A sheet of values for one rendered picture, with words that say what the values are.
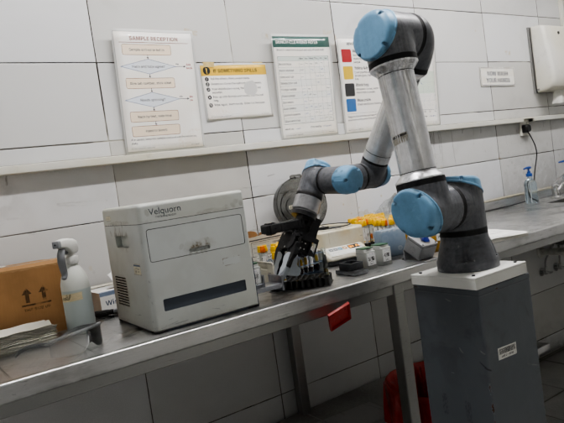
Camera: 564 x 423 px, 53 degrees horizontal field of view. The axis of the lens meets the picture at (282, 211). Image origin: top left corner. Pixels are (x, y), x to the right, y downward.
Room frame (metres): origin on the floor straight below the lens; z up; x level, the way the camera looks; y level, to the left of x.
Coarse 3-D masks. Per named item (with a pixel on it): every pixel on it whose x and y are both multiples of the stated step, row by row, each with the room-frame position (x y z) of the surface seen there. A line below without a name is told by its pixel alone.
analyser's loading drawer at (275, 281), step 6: (270, 276) 1.53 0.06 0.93; (276, 276) 1.51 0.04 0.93; (282, 276) 1.49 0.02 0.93; (264, 282) 1.47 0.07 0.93; (270, 282) 1.53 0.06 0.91; (276, 282) 1.51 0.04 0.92; (282, 282) 1.49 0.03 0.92; (258, 288) 1.45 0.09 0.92; (264, 288) 1.46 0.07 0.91; (270, 288) 1.47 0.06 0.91; (276, 288) 1.48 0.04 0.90; (282, 288) 1.49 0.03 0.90
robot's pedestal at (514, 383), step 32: (416, 288) 1.43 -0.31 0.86; (448, 288) 1.35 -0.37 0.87; (512, 288) 1.35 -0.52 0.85; (448, 320) 1.36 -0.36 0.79; (480, 320) 1.28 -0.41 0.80; (512, 320) 1.34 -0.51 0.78; (448, 352) 1.37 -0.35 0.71; (480, 352) 1.29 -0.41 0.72; (512, 352) 1.33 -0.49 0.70; (448, 384) 1.38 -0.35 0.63; (480, 384) 1.30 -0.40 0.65; (512, 384) 1.32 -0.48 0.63; (448, 416) 1.39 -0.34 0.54; (480, 416) 1.31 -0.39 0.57; (512, 416) 1.31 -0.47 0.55; (544, 416) 1.38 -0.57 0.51
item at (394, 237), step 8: (376, 232) 1.85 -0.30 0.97; (384, 232) 1.84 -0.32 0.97; (392, 232) 1.86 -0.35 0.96; (400, 232) 1.87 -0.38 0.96; (376, 240) 1.86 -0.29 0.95; (384, 240) 1.84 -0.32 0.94; (392, 240) 1.85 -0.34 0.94; (400, 240) 1.87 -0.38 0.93; (392, 248) 1.85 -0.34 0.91; (400, 248) 1.87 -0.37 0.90; (392, 256) 1.85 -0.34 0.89; (400, 256) 1.85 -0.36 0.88
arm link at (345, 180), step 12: (324, 168) 1.56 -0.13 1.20; (336, 168) 1.52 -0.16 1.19; (348, 168) 1.49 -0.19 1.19; (360, 168) 1.55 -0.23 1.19; (324, 180) 1.53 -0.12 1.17; (336, 180) 1.50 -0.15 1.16; (348, 180) 1.48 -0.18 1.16; (360, 180) 1.51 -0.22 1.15; (324, 192) 1.56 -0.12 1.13; (336, 192) 1.52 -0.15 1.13; (348, 192) 1.50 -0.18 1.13
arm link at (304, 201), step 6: (300, 198) 1.57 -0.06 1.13; (306, 198) 1.56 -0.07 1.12; (312, 198) 1.56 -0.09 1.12; (294, 204) 1.58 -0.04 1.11; (300, 204) 1.56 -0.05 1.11; (306, 204) 1.55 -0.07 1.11; (312, 204) 1.56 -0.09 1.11; (318, 204) 1.57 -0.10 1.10; (306, 210) 1.56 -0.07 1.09; (312, 210) 1.56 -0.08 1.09; (318, 210) 1.58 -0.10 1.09
